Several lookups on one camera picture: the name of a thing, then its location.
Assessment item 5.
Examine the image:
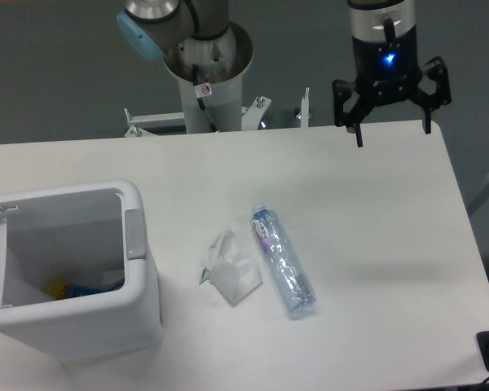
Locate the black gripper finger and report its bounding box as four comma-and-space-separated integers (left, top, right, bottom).
332, 78, 376, 148
407, 56, 452, 134

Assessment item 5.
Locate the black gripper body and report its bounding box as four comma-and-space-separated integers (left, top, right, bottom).
352, 34, 422, 106

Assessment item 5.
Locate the clear plastic water bottle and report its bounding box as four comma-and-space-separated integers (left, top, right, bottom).
250, 205, 316, 317

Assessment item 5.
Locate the white plastic bag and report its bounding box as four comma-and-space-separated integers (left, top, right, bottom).
199, 227, 263, 306

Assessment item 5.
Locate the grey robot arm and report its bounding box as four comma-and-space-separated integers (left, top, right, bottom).
117, 1, 452, 137

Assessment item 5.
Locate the white trash can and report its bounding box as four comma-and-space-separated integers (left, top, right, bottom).
0, 180, 164, 361

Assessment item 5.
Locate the blue trash in bin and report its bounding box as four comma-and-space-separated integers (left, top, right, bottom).
59, 283, 123, 300

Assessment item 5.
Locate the yellow trash in bin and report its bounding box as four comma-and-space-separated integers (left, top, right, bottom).
45, 279, 70, 301

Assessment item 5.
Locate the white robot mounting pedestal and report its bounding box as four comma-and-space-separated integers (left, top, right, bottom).
164, 21, 253, 134

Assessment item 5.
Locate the black cable on pedestal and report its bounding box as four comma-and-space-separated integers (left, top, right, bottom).
191, 64, 219, 134

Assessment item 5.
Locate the white metal support frame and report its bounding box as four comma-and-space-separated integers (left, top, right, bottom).
124, 86, 312, 138

